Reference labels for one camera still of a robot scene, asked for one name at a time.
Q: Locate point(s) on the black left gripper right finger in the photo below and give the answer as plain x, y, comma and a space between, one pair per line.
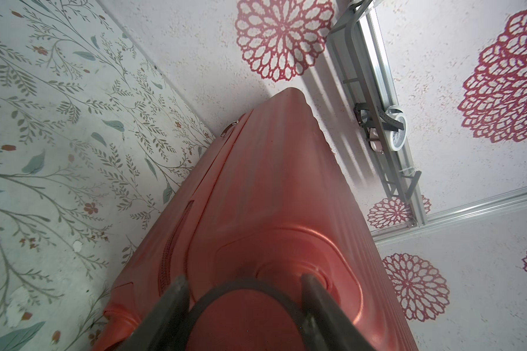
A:
335, 328

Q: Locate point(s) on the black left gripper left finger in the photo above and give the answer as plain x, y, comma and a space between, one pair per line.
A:
159, 329

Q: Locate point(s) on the red ribbed hard-shell suitcase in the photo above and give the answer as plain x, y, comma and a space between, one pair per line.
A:
266, 204

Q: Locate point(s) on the white alarm clock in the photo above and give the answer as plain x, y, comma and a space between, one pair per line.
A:
396, 131

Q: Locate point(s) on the black object on shelf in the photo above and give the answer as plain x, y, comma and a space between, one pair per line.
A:
365, 120

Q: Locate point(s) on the grey metal wall shelf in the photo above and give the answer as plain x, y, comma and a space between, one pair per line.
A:
357, 50

